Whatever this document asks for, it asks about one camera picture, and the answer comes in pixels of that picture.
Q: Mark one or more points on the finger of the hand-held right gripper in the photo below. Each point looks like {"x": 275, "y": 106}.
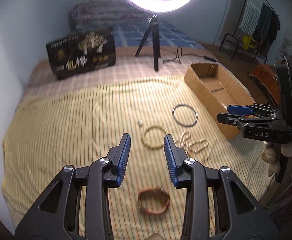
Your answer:
{"x": 237, "y": 109}
{"x": 229, "y": 119}

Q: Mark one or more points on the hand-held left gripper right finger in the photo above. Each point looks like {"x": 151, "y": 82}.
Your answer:
{"x": 169, "y": 155}

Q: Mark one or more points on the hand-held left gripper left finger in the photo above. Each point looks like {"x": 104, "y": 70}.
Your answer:
{"x": 124, "y": 155}

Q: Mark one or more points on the cardboard box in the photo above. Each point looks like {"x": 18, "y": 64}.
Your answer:
{"x": 220, "y": 87}

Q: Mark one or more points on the person's right hand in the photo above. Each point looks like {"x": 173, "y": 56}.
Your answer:
{"x": 270, "y": 156}

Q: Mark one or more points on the small metal piece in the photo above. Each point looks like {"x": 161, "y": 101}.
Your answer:
{"x": 218, "y": 89}

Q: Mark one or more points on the orange bag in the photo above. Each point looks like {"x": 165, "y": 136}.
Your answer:
{"x": 267, "y": 80}

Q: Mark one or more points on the yellow striped bed sheet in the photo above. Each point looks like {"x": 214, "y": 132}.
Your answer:
{"x": 73, "y": 135}

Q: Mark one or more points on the yellow box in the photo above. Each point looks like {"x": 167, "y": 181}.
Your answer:
{"x": 249, "y": 42}

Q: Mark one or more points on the dark hanging clothes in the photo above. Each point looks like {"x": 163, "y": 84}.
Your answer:
{"x": 267, "y": 25}

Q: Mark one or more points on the beige door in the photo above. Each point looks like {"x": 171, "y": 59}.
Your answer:
{"x": 229, "y": 12}

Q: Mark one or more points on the striped hanging towel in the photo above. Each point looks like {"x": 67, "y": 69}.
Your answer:
{"x": 252, "y": 12}

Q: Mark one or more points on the blue checked blanket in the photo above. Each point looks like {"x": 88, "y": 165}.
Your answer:
{"x": 170, "y": 33}

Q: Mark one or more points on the black printed carton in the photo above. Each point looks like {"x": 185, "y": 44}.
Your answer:
{"x": 83, "y": 55}

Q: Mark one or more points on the black tripod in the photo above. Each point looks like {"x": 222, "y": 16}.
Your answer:
{"x": 154, "y": 30}

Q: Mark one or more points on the folded patterned quilt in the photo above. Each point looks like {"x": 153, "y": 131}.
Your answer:
{"x": 106, "y": 12}

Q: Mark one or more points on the black metal frame stand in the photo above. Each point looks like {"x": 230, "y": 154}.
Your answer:
{"x": 227, "y": 36}

